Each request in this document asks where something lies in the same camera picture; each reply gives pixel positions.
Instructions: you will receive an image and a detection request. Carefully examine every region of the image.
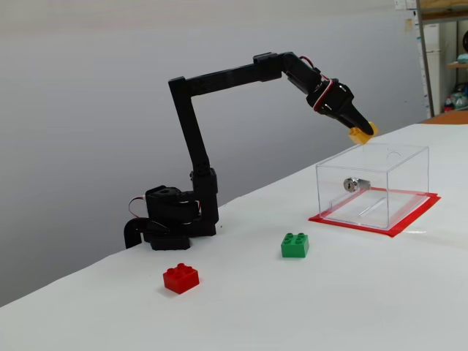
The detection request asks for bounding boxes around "brown wooden table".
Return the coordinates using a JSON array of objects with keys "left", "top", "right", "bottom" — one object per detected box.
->
[{"left": 420, "top": 110, "right": 468, "bottom": 126}]

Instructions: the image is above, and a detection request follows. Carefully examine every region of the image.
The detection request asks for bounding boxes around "metal shelf rack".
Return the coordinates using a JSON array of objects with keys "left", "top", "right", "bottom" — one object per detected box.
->
[{"left": 415, "top": 0, "right": 468, "bottom": 118}]

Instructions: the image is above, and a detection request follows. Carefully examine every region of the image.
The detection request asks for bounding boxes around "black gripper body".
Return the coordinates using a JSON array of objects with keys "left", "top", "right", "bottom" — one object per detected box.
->
[{"left": 306, "top": 80, "right": 355, "bottom": 118}]

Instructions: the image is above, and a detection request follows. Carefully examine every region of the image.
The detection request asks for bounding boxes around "black table clamp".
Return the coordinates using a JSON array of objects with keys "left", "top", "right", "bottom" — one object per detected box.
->
[{"left": 124, "top": 218, "right": 148, "bottom": 250}]

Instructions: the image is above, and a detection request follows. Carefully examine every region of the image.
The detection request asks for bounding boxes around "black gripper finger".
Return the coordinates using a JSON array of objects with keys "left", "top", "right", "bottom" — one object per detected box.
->
[
  {"left": 323, "top": 114, "right": 355, "bottom": 130},
  {"left": 338, "top": 105, "right": 371, "bottom": 136}
]

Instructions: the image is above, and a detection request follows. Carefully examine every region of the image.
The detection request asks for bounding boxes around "silver cam lock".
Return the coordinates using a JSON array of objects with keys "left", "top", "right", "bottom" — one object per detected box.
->
[{"left": 343, "top": 177, "right": 371, "bottom": 193}]

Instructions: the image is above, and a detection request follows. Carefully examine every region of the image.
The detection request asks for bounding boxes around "white label strip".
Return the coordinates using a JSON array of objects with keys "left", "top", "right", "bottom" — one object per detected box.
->
[{"left": 412, "top": 10, "right": 422, "bottom": 43}]

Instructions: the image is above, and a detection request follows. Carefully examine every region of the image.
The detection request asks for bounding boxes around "green lego brick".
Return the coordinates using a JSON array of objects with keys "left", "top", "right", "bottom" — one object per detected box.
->
[{"left": 280, "top": 232, "right": 310, "bottom": 259}]

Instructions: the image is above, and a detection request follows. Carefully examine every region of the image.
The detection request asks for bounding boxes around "red tape square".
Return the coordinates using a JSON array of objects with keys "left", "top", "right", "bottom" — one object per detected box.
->
[{"left": 308, "top": 186, "right": 442, "bottom": 239}]

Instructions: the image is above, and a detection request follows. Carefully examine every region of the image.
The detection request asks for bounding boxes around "clear plastic bag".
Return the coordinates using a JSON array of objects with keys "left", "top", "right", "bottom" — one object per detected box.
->
[{"left": 451, "top": 83, "right": 468, "bottom": 110}]

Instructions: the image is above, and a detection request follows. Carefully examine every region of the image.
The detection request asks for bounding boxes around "red lego brick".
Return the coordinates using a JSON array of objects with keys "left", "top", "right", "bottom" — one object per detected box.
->
[{"left": 162, "top": 263, "right": 201, "bottom": 295}]

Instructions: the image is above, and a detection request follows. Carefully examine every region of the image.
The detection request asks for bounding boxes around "red white servo cable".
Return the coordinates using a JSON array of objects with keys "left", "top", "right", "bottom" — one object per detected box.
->
[
  {"left": 312, "top": 78, "right": 337, "bottom": 111},
  {"left": 128, "top": 196, "right": 147, "bottom": 220},
  {"left": 298, "top": 55, "right": 322, "bottom": 80}
]

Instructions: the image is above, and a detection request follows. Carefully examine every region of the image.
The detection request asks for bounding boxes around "transparent plastic box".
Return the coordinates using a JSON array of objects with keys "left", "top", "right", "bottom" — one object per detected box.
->
[{"left": 315, "top": 142, "right": 430, "bottom": 230}]

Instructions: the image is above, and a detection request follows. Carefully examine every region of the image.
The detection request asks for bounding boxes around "yellow lego brick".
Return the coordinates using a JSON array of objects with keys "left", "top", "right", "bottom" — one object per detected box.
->
[{"left": 347, "top": 121, "right": 380, "bottom": 147}]

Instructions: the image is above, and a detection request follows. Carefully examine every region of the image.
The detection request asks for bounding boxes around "white cabinet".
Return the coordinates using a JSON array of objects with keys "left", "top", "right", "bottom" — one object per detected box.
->
[{"left": 422, "top": 23, "right": 446, "bottom": 118}]

